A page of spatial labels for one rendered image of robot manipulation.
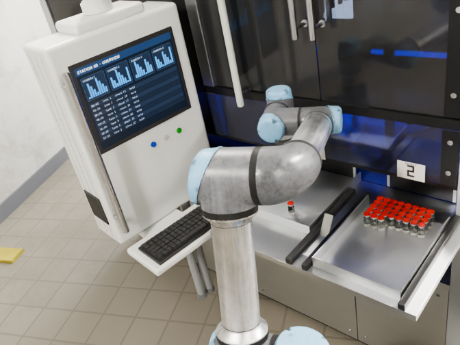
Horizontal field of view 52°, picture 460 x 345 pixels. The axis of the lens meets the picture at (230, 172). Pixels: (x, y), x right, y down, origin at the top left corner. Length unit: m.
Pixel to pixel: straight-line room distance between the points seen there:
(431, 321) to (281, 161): 1.18
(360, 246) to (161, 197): 0.78
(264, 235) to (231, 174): 0.68
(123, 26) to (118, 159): 0.44
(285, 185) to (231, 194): 0.10
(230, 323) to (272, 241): 0.52
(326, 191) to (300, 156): 0.80
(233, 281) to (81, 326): 1.87
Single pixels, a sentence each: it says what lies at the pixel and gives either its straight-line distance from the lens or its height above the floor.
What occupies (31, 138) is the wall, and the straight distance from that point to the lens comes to 4.29.
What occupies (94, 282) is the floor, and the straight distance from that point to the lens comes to 3.01.
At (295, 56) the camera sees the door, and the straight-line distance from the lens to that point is 1.55.
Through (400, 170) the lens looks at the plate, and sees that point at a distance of 1.53.
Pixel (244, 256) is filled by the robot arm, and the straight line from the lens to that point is 0.96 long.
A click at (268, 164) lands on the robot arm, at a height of 1.40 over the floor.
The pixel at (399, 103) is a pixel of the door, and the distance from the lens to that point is 1.44.
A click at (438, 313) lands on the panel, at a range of 1.87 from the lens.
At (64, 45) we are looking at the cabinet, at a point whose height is 1.54.
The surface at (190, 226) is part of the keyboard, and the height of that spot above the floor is 0.83.
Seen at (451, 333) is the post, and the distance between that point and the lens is 1.91.
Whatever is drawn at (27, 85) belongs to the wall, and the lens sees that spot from 4.31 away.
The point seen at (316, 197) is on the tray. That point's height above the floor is 0.88.
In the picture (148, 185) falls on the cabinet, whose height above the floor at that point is 0.97.
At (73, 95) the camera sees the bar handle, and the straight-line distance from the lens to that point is 1.48.
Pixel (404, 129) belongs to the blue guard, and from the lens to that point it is 1.46.
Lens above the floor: 1.84
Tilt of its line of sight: 31 degrees down
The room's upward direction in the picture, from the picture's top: 12 degrees counter-clockwise
